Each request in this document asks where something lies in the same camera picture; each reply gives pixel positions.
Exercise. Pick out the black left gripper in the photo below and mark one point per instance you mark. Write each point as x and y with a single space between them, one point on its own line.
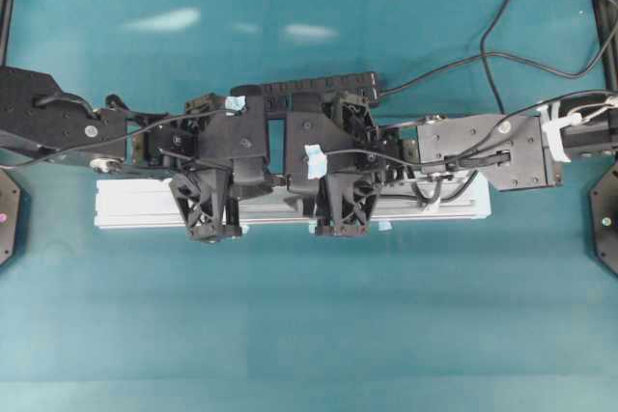
165 147

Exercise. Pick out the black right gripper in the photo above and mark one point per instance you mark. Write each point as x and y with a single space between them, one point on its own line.
359 167

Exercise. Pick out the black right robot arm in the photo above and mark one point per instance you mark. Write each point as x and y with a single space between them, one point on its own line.
434 161

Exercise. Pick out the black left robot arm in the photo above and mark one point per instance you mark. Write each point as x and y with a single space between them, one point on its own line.
46 124

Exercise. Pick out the black USB hub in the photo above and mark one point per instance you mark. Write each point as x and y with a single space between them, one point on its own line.
363 84

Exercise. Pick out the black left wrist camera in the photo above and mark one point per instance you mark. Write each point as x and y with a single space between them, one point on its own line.
238 142

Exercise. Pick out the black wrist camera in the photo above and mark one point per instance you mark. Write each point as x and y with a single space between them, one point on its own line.
238 142
309 135

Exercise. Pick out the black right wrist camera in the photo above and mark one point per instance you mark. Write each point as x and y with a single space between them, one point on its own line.
309 135

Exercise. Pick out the silver aluminium extrusion rail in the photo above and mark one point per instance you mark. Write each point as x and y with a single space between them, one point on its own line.
148 203

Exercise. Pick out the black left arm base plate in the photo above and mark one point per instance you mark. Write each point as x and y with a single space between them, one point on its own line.
9 210

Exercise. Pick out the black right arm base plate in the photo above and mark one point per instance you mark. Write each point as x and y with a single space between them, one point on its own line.
603 203

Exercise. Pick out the black metal frame rail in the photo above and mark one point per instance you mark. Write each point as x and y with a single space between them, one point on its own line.
606 16

